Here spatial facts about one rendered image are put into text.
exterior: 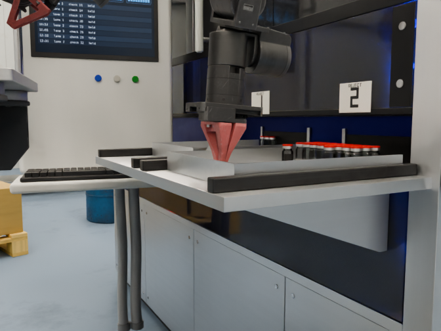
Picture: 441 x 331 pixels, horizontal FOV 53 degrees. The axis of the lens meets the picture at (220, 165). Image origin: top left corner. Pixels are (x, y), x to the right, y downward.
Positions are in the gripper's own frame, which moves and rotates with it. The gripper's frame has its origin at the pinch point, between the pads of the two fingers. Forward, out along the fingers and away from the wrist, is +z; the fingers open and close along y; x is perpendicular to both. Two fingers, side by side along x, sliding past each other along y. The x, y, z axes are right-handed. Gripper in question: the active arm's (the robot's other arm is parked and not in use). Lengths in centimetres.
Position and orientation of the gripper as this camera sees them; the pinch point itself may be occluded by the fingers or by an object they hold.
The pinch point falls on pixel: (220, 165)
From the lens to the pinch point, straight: 67.0
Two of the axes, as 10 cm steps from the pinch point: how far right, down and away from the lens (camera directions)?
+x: -4.5, -1.0, 8.9
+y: 8.9, 0.2, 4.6
